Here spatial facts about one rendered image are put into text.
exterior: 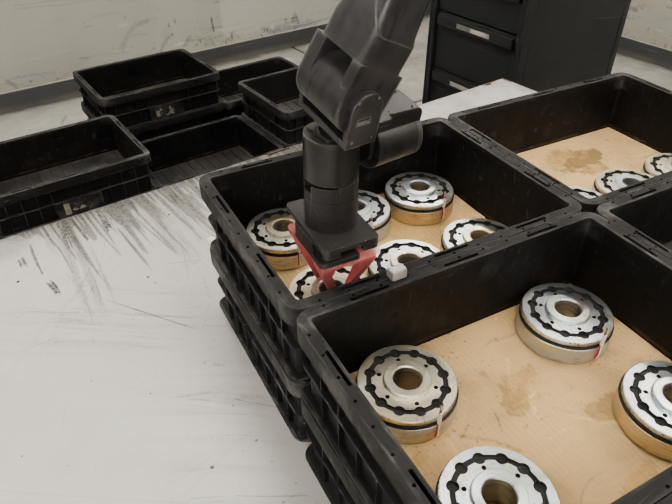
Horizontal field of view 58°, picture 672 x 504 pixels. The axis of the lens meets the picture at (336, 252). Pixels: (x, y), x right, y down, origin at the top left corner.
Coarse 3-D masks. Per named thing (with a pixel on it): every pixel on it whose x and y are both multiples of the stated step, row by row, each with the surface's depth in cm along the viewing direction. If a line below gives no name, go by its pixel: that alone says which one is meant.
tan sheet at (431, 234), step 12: (456, 204) 92; (456, 216) 90; (468, 216) 90; (480, 216) 90; (396, 228) 87; (408, 228) 87; (420, 228) 87; (432, 228) 87; (444, 228) 87; (384, 240) 85; (420, 240) 85; (432, 240) 85; (288, 276) 79; (288, 288) 77
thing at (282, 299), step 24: (432, 120) 93; (480, 144) 87; (240, 168) 81; (216, 192) 76; (552, 192) 76; (216, 216) 75; (552, 216) 72; (240, 240) 68; (480, 240) 68; (408, 264) 65; (264, 288) 64; (336, 288) 62; (360, 288) 62; (288, 312) 60
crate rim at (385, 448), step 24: (576, 216) 72; (600, 216) 72; (504, 240) 68; (528, 240) 68; (624, 240) 68; (432, 264) 65; (456, 264) 65; (384, 288) 62; (312, 312) 59; (336, 312) 59; (312, 336) 56; (312, 360) 56; (336, 360) 54; (336, 384) 52; (360, 408) 50; (360, 432) 50; (384, 432) 48; (384, 456) 47; (408, 456) 46; (408, 480) 44; (648, 480) 44
